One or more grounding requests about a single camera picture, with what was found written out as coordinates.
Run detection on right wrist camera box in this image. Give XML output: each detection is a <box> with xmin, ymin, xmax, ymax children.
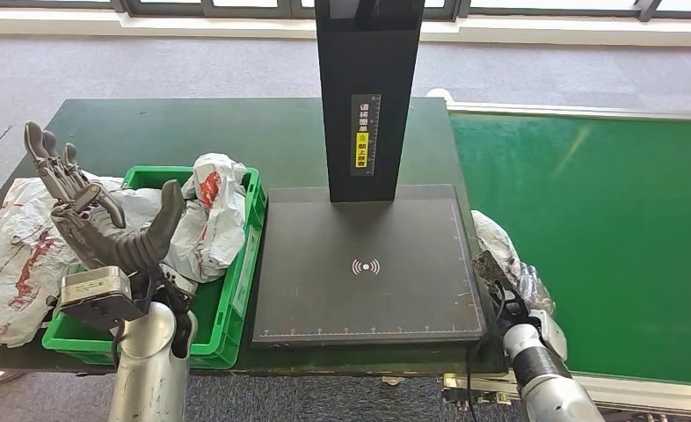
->
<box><xmin>471</xmin><ymin>250</ymin><xmax>527</xmax><ymax>318</ymax></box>

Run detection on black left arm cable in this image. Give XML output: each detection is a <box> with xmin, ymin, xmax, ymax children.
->
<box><xmin>110</xmin><ymin>267</ymin><xmax>194</xmax><ymax>371</ymax></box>

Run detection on white parcel bag red streaks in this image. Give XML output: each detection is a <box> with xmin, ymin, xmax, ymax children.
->
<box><xmin>0</xmin><ymin>174</ymin><xmax>128</xmax><ymax>352</ymax></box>

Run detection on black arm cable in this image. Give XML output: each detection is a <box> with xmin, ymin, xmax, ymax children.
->
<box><xmin>464</xmin><ymin>285</ymin><xmax>506</xmax><ymax>422</ymax></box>
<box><xmin>110</xmin><ymin>267</ymin><xmax>194</xmax><ymax>371</ymax></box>

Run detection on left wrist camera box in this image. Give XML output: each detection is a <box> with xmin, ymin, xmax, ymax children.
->
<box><xmin>60</xmin><ymin>266</ymin><xmax>149</xmax><ymax>333</ymax></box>

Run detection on ruler label with yellow sticker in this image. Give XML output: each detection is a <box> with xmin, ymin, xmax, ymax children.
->
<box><xmin>351</xmin><ymin>94</ymin><xmax>382</xmax><ymax>177</ymax></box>

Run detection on black inbound scanner machine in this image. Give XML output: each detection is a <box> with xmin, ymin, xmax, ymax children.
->
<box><xmin>249</xmin><ymin>0</ymin><xmax>488</xmax><ymax>349</ymax></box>

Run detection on dark green table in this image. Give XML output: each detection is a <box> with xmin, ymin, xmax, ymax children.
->
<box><xmin>0</xmin><ymin>98</ymin><xmax>510</xmax><ymax>377</ymax></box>

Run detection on white window sill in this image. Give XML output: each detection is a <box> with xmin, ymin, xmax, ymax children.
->
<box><xmin>0</xmin><ymin>8</ymin><xmax>691</xmax><ymax>51</ymax></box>

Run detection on green plastic delivery box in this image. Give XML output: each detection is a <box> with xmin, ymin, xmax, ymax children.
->
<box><xmin>41</xmin><ymin>165</ymin><xmax>268</xmax><ymax>371</ymax></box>

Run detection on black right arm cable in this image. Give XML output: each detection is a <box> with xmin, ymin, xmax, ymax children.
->
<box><xmin>464</xmin><ymin>285</ymin><xmax>506</xmax><ymax>422</ymax></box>

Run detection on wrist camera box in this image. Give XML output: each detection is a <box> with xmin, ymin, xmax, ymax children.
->
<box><xmin>471</xmin><ymin>250</ymin><xmax>527</xmax><ymax>318</ymax></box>
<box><xmin>60</xmin><ymin>266</ymin><xmax>149</xmax><ymax>333</ymax></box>

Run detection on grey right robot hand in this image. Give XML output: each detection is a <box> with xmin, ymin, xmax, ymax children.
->
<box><xmin>511</xmin><ymin>262</ymin><xmax>556</xmax><ymax>318</ymax></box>

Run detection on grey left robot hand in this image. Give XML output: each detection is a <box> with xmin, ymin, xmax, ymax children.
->
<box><xmin>24</xmin><ymin>120</ymin><xmax>186</xmax><ymax>275</ymax></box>

